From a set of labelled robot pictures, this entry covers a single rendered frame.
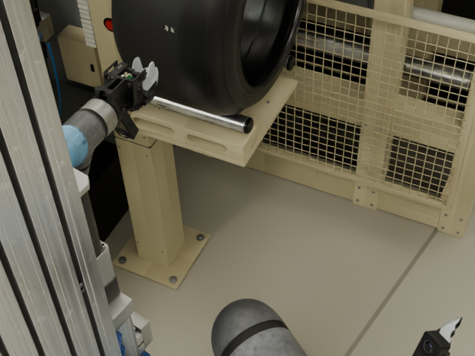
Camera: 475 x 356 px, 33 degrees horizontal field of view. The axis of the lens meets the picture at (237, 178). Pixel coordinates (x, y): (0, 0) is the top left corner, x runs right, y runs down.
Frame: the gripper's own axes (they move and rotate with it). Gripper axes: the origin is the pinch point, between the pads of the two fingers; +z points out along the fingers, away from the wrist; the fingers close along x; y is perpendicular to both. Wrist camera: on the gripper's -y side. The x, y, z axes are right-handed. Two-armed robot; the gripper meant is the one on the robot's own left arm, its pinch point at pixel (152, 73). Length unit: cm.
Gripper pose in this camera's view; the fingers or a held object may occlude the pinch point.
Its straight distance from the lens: 180.2
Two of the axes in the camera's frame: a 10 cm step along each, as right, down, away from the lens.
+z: 4.2, -5.8, 7.0
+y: 0.5, -7.6, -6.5
